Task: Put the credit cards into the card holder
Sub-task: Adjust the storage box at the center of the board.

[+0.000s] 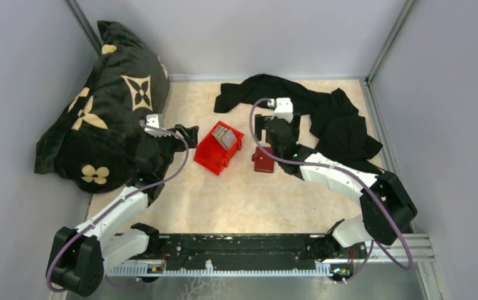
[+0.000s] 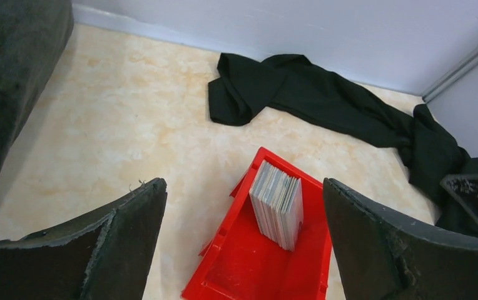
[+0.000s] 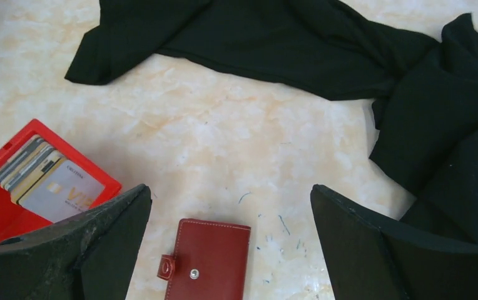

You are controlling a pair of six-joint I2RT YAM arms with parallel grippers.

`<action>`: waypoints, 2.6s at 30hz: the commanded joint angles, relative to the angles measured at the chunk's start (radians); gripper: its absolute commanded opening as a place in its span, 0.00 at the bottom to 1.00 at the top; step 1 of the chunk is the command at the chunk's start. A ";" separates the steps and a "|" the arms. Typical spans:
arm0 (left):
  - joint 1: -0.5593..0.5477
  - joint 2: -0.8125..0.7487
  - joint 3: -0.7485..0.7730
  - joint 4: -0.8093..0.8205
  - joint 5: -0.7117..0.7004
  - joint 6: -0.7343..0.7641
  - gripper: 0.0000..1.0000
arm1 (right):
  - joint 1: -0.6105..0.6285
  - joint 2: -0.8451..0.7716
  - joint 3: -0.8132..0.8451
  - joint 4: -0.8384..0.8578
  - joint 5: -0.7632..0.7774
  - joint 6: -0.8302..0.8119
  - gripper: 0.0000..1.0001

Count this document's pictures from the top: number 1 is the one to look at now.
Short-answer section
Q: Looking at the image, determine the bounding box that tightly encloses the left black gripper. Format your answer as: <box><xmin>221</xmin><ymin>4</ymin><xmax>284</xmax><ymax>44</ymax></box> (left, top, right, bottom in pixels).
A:
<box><xmin>148</xmin><ymin>123</ymin><xmax>198</xmax><ymax>178</ymax></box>

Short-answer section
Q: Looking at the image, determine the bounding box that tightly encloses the red leather card holder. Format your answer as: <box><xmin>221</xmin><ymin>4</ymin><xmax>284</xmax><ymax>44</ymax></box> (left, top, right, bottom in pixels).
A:
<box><xmin>252</xmin><ymin>146</ymin><xmax>274</xmax><ymax>173</ymax></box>

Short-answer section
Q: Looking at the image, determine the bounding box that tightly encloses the red plastic bin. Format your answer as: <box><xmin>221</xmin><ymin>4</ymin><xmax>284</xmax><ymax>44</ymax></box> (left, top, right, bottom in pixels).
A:
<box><xmin>194</xmin><ymin>121</ymin><xmax>244</xmax><ymax>175</ymax></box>

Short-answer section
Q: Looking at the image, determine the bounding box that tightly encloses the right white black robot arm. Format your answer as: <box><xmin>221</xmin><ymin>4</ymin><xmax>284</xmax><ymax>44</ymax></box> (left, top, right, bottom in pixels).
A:
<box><xmin>249</xmin><ymin>114</ymin><xmax>417</xmax><ymax>258</ymax></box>

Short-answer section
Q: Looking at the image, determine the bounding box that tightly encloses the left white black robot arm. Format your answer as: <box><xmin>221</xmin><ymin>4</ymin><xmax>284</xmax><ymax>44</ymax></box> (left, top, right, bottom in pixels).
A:
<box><xmin>46</xmin><ymin>124</ymin><xmax>199</xmax><ymax>297</ymax></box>

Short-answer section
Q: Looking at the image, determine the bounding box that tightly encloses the stack of grey cards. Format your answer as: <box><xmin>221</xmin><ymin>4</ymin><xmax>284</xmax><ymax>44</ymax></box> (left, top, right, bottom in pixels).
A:
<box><xmin>211</xmin><ymin>125</ymin><xmax>237</xmax><ymax>151</ymax></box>

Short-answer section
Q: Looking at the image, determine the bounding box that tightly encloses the black cloth garment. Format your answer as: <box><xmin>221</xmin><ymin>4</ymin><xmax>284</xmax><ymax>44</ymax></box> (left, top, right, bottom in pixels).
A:
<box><xmin>214</xmin><ymin>74</ymin><xmax>383</xmax><ymax>174</ymax></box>

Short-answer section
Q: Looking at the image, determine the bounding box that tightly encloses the black floral patterned pillow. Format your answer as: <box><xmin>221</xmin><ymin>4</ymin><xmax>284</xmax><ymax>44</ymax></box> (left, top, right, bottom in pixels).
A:
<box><xmin>34</xmin><ymin>20</ymin><xmax>170</xmax><ymax>194</ymax></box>

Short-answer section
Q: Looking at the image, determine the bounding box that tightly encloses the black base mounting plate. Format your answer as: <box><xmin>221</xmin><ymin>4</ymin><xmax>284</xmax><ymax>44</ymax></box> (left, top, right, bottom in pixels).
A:
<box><xmin>135</xmin><ymin>234</ymin><xmax>367</xmax><ymax>271</ymax></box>

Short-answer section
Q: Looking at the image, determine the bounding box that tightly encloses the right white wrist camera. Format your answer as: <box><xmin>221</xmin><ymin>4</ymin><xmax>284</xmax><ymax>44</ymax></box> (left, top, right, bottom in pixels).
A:
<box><xmin>267</xmin><ymin>97</ymin><xmax>293</xmax><ymax>123</ymax></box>

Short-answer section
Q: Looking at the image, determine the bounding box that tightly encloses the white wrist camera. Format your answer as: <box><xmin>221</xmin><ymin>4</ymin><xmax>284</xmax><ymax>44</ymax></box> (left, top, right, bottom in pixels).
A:
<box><xmin>267</xmin><ymin>97</ymin><xmax>293</xmax><ymax>123</ymax></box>
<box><xmin>145</xmin><ymin>114</ymin><xmax>164</xmax><ymax>129</ymax></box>

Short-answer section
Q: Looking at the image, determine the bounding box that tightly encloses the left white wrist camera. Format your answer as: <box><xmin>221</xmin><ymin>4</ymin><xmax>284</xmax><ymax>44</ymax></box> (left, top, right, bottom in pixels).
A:
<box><xmin>145</xmin><ymin>114</ymin><xmax>164</xmax><ymax>129</ymax></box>

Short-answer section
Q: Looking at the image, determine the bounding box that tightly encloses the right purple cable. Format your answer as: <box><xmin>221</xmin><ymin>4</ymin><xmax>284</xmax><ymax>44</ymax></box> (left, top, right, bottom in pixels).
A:
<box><xmin>248</xmin><ymin>97</ymin><xmax>415</xmax><ymax>271</ymax></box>

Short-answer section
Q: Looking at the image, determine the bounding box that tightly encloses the purple cable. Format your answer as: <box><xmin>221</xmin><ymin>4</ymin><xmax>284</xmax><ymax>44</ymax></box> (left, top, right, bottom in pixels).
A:
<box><xmin>248</xmin><ymin>97</ymin><xmax>415</xmax><ymax>271</ymax></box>
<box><xmin>46</xmin><ymin>121</ymin><xmax>190</xmax><ymax>293</ymax></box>

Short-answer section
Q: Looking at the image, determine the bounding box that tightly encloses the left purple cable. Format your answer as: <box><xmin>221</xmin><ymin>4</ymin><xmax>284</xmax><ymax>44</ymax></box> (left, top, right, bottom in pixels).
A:
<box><xmin>46</xmin><ymin>121</ymin><xmax>190</xmax><ymax>293</ymax></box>

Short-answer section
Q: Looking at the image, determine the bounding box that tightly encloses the aluminium frame rail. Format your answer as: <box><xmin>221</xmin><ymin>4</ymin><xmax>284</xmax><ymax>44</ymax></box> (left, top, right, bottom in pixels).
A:
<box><xmin>108</xmin><ymin>234</ymin><xmax>435</xmax><ymax>279</ymax></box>

